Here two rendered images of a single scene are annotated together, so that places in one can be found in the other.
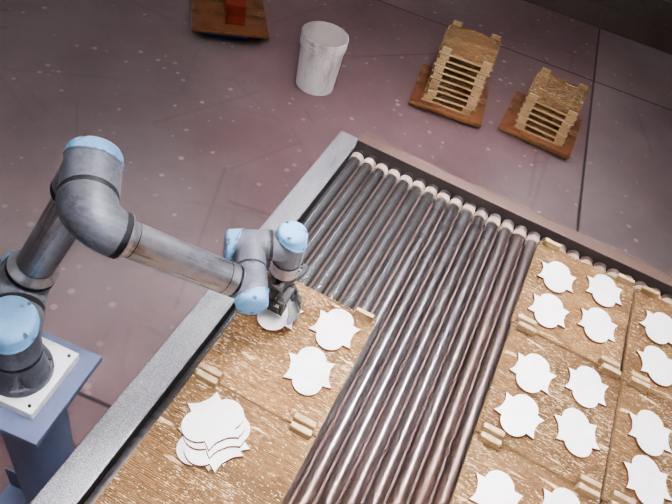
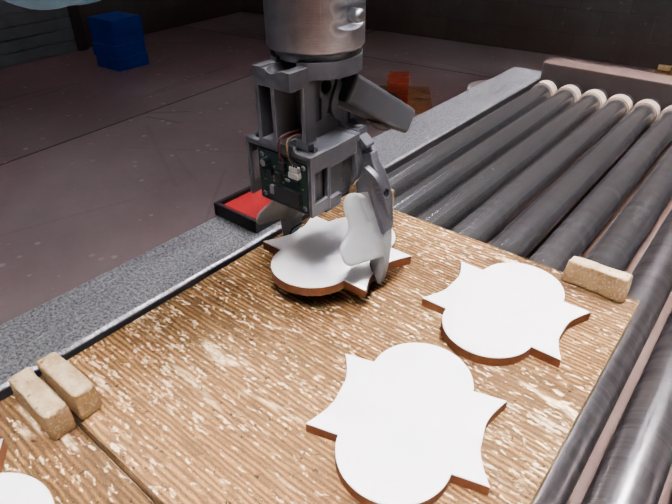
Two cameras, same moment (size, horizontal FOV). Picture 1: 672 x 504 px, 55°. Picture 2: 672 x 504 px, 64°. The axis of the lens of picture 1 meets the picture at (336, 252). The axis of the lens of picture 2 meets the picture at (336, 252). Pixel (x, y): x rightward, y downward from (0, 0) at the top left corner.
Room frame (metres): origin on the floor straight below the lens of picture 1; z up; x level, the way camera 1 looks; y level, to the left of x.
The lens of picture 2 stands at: (0.69, -0.10, 1.26)
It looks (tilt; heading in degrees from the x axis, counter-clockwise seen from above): 34 degrees down; 27
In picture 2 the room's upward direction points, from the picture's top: straight up
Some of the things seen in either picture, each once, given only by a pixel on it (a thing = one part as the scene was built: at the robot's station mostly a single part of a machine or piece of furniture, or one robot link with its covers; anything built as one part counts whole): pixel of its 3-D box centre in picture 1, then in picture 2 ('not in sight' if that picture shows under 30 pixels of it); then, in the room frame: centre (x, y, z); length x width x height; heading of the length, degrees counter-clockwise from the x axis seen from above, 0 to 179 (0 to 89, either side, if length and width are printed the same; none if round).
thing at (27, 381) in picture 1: (18, 359); not in sight; (0.72, 0.65, 0.95); 0.15 x 0.15 x 0.10
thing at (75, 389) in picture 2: (210, 371); (68, 383); (0.85, 0.21, 0.95); 0.06 x 0.02 x 0.03; 78
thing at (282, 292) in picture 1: (279, 287); (312, 127); (1.06, 0.11, 1.10); 0.09 x 0.08 x 0.12; 168
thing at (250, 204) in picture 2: not in sight; (256, 207); (1.18, 0.27, 0.92); 0.06 x 0.06 x 0.01; 78
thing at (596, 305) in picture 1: (577, 301); not in sight; (1.50, -0.79, 0.94); 0.41 x 0.35 x 0.04; 167
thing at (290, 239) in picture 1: (288, 245); not in sight; (1.06, 0.11, 1.26); 0.09 x 0.08 x 0.11; 111
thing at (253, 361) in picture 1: (291, 345); (363, 342); (1.01, 0.04, 0.93); 0.41 x 0.35 x 0.02; 168
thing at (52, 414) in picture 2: (206, 378); (41, 402); (0.83, 0.21, 0.95); 0.06 x 0.02 x 0.03; 78
